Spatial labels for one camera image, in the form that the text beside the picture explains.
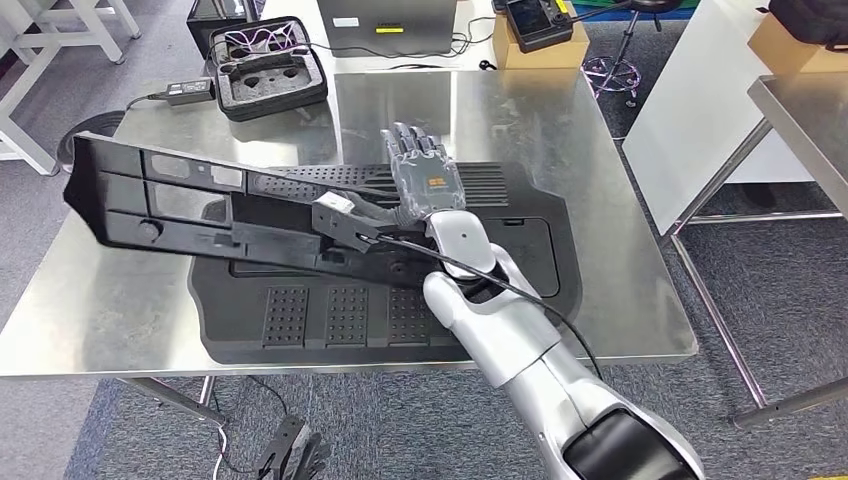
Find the grey equipment box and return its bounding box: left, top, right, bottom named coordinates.
left=316, top=0, right=458, bottom=58

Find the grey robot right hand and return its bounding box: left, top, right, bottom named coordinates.
left=380, top=121, right=466, bottom=223

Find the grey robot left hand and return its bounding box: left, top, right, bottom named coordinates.
left=288, top=431, right=334, bottom=480

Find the black screen remote controller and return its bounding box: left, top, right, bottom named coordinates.
left=504, top=0, right=574, bottom=54

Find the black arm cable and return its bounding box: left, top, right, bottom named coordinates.
left=360, top=233, right=604, bottom=382

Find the black floor cable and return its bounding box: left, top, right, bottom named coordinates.
left=246, top=374, right=293, bottom=425

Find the large black plastic tray panel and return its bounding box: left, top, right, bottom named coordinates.
left=187, top=162, right=584, bottom=367

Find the black plastic panel part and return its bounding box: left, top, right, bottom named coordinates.
left=62, top=131, right=458, bottom=291

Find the black ribbed round floor base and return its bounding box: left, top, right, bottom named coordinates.
left=56, top=111, right=127, bottom=175

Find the black bag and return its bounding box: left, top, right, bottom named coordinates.
left=767, top=0, right=848, bottom=51

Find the black foam-lined case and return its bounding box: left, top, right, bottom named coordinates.
left=208, top=16, right=329, bottom=123

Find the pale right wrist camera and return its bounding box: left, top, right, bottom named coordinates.
left=312, top=190, right=357, bottom=215

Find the black stool chrome base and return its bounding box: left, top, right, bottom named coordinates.
left=581, top=0, right=684, bottom=109

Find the white metal table frame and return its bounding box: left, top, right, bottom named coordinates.
left=0, top=0, right=142, bottom=177

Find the white floor cable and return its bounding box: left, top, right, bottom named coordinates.
left=211, top=423, right=233, bottom=480

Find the brown cardboard box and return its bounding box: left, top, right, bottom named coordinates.
left=747, top=13, right=848, bottom=75
left=491, top=6, right=591, bottom=71

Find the steel workbench table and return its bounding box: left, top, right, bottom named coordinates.
left=0, top=69, right=698, bottom=429

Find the white board panel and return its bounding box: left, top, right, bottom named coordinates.
left=621, top=0, right=816, bottom=236

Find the steel side table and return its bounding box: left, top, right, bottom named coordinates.
left=662, top=74, right=848, bottom=431

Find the black power adapter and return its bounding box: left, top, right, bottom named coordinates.
left=125, top=77, right=217, bottom=113

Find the black table cable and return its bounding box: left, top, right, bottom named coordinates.
left=307, top=16, right=498, bottom=73

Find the black left camera bracket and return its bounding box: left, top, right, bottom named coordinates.
left=254, top=415, right=309, bottom=480

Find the dark equipment case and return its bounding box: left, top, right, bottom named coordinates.
left=185, top=0, right=263, bottom=61

